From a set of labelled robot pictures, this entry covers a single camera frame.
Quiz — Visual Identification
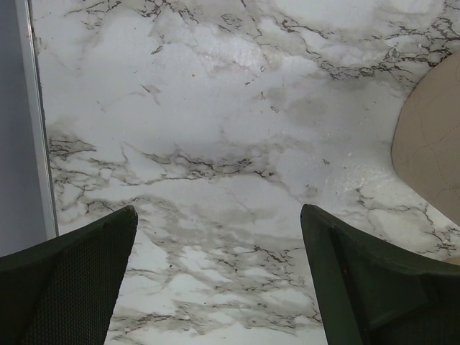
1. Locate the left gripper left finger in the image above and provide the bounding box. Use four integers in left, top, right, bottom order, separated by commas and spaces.
1, 205, 138, 344

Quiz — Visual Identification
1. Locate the brown paper roll back left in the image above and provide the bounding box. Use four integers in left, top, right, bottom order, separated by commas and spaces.
391, 52, 459, 224

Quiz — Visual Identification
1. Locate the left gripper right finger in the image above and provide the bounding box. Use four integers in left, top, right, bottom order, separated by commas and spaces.
300, 205, 459, 344

